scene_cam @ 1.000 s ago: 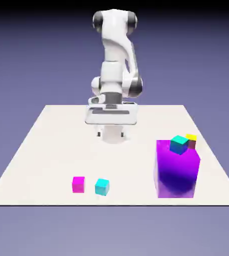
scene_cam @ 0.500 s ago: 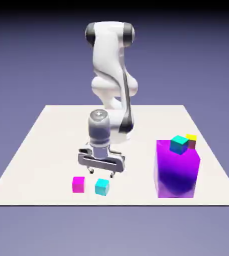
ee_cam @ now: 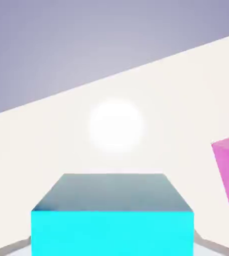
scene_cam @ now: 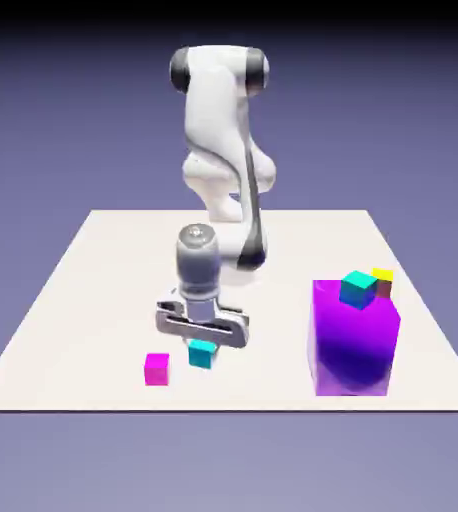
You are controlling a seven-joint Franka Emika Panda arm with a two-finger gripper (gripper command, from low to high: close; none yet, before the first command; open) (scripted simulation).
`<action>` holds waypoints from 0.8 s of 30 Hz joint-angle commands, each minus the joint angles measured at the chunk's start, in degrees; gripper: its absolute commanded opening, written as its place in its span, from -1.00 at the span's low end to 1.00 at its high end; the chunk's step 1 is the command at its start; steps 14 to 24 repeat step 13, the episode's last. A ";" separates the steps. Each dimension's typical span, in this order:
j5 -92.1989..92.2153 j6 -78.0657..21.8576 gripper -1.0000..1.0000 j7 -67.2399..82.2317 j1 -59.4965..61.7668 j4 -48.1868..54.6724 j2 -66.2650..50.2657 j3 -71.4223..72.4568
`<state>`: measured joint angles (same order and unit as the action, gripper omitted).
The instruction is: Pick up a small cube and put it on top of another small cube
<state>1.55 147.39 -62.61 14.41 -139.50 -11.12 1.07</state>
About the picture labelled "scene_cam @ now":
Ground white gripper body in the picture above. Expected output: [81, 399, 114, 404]
[155, 300, 251, 350]

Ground small cyan cube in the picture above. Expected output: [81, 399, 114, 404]
[187, 339, 217, 370]
[339, 269, 379, 312]

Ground small magenta cube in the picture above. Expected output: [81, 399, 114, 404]
[144, 352, 171, 388]

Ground small yellow cube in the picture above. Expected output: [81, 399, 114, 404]
[371, 267, 395, 300]

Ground large purple box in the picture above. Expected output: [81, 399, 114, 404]
[311, 278, 402, 398]

